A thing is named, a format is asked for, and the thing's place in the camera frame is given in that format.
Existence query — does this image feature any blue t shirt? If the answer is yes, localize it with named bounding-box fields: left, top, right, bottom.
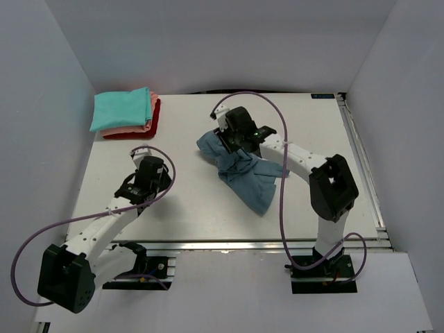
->
left=196, top=131, right=289, bottom=216

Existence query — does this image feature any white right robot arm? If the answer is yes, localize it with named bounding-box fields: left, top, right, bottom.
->
left=212, top=105, right=359, bottom=277

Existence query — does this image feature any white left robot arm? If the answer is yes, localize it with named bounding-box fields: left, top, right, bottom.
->
left=37, top=155, right=172, bottom=314

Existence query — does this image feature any red folded t shirt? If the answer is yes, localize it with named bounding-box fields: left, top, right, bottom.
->
left=100, top=94, right=161, bottom=139

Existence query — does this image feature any teal folded t shirt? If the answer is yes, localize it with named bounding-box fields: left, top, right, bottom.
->
left=89, top=87, right=153, bottom=132

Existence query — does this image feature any pink folded t shirt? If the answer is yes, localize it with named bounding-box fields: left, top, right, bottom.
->
left=100, top=92, right=160, bottom=137

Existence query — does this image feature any blue label sticker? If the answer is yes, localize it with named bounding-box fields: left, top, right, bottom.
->
left=311, top=93, right=336, bottom=99

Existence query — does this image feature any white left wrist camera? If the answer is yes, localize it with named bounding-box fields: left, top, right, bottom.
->
left=130, top=146, right=152, bottom=169

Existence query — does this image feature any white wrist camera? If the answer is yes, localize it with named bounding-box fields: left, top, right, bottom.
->
left=130, top=146, right=152, bottom=169
left=210, top=104, right=230, bottom=132

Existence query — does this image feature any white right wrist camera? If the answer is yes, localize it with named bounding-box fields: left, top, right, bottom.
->
left=210, top=104, right=230, bottom=132

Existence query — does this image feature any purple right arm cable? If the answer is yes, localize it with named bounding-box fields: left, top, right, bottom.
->
left=212, top=90, right=368, bottom=282

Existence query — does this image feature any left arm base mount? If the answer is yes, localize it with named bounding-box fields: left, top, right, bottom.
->
left=102, top=241, right=173, bottom=291

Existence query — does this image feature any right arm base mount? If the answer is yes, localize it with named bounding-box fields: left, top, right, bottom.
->
left=284, top=255, right=358, bottom=295

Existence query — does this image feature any aluminium table frame rail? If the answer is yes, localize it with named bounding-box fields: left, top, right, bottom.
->
left=336, top=92, right=392, bottom=248

